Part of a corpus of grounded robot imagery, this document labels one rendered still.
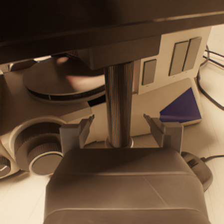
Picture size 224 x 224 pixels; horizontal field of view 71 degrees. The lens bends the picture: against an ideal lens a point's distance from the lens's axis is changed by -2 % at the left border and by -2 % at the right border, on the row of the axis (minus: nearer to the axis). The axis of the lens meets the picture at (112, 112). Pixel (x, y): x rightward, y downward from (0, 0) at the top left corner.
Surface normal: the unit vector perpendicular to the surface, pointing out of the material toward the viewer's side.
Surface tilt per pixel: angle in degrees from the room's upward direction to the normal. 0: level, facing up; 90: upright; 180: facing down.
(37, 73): 0
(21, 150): 90
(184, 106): 48
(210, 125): 0
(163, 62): 90
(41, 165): 90
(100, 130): 90
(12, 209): 0
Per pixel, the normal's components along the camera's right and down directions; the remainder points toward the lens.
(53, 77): -0.03, -0.77
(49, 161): 0.46, 0.55
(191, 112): 0.31, -0.10
